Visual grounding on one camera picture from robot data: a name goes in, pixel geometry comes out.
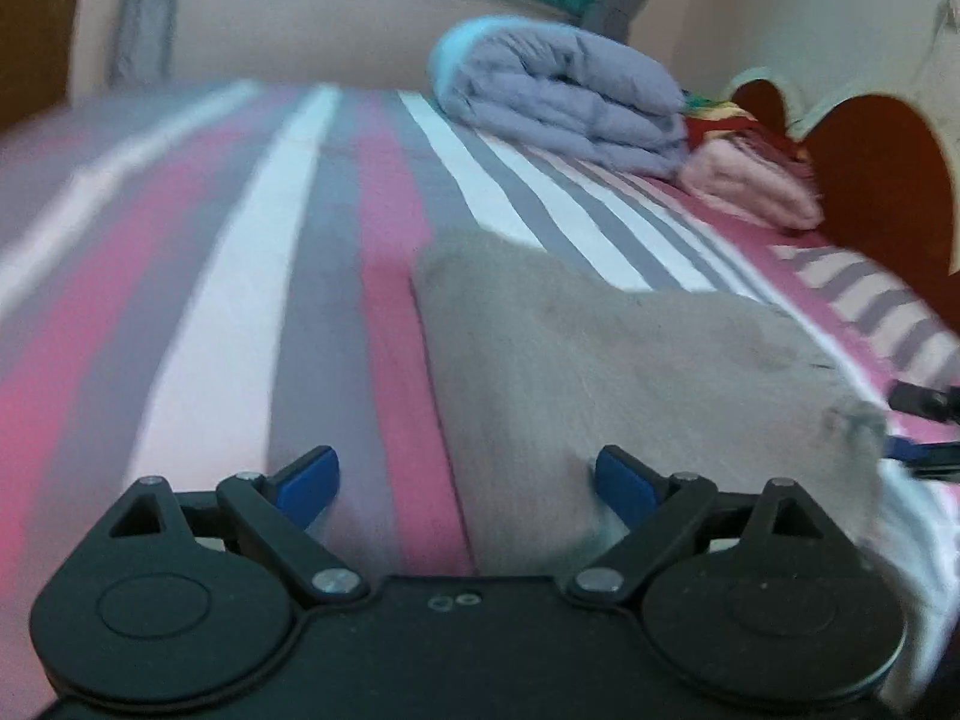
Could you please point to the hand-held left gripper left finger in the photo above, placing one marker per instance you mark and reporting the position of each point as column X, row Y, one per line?
column 311, row 484

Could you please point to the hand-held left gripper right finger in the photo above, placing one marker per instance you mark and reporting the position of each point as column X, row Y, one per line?
column 624, row 484

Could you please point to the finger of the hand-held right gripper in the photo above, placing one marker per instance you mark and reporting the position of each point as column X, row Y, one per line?
column 930, row 457
column 926, row 399

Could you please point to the grey pants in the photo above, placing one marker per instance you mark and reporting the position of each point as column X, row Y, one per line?
column 600, row 360

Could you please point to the striped bed sheet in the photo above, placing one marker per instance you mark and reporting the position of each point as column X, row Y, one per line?
column 225, row 277

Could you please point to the wooden headboard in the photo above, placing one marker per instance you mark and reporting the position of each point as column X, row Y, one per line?
column 877, row 180

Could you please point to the folded pink blanket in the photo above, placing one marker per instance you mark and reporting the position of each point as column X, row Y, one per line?
column 750, row 187

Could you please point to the colourful red cloth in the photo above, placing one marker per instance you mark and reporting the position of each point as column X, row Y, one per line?
column 739, row 131

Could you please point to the folded lavender quilt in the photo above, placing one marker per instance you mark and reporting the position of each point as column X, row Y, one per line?
column 570, row 97

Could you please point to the brown wooden door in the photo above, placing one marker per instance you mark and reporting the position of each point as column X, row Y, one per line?
column 34, row 30

